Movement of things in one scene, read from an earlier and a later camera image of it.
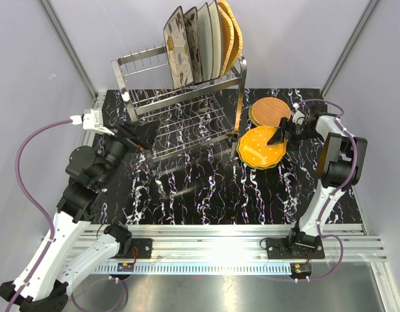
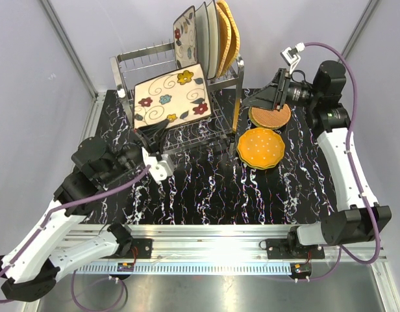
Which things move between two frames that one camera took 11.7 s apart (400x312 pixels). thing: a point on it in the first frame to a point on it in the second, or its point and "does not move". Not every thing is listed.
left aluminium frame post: [70, 50] does not move
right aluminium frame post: [370, 7] does not move
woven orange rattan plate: [269, 111] does not move
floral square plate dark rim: [176, 41] to [178, 95]
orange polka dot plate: [254, 149] does not move
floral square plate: [191, 19] to [184, 39]
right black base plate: [309, 247] does not move
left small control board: [126, 266] does not move
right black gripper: [278, 137] to [268, 97]
